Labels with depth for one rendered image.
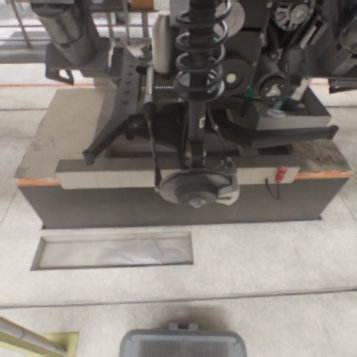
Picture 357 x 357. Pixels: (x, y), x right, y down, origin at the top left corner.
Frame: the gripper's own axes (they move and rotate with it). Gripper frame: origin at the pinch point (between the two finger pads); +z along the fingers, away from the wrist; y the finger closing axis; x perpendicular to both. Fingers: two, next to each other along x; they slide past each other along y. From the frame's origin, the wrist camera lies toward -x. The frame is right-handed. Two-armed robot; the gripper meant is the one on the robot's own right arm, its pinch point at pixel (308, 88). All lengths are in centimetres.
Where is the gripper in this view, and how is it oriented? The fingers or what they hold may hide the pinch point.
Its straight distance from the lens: 62.8
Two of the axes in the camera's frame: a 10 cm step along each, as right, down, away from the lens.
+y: -10.0, -0.3, -0.1
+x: -0.3, 9.8, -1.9
